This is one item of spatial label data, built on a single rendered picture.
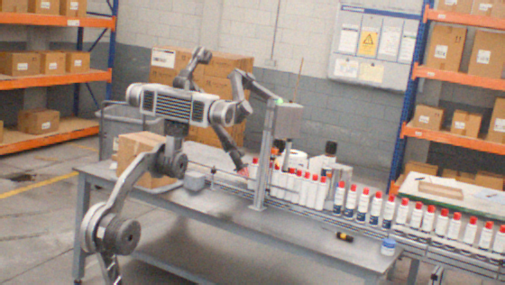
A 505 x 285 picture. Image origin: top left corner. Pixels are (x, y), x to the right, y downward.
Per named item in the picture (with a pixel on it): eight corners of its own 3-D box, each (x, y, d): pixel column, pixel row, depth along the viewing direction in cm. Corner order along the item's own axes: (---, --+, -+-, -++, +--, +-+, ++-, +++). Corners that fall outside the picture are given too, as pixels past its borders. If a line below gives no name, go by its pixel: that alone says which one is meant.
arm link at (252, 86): (235, 87, 332) (248, 76, 327) (233, 81, 335) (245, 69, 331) (282, 116, 359) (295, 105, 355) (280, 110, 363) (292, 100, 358)
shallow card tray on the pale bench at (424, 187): (461, 192, 445) (462, 188, 444) (463, 201, 423) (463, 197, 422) (417, 184, 454) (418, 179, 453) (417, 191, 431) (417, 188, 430)
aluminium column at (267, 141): (262, 207, 340) (278, 98, 325) (259, 209, 336) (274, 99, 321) (256, 206, 342) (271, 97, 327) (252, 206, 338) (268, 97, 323)
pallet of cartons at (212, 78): (244, 159, 768) (259, 57, 738) (224, 172, 691) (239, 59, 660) (165, 142, 799) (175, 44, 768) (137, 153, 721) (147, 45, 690)
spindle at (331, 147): (334, 179, 398) (340, 141, 392) (329, 182, 390) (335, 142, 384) (322, 177, 402) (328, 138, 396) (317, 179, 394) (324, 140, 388)
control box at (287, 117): (298, 138, 330) (304, 106, 326) (273, 137, 323) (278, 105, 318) (290, 133, 339) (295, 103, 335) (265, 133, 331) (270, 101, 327)
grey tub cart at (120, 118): (112, 169, 645) (119, 87, 624) (166, 177, 643) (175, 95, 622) (85, 192, 559) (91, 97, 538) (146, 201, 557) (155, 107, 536)
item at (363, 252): (437, 211, 386) (437, 208, 386) (381, 276, 272) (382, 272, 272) (189, 142, 480) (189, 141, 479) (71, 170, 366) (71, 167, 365)
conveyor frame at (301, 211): (392, 236, 321) (393, 229, 320) (387, 242, 312) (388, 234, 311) (164, 166, 395) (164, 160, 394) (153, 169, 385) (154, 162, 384)
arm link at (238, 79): (223, 73, 331) (234, 61, 327) (240, 85, 338) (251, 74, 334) (229, 119, 297) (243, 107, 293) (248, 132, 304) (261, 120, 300)
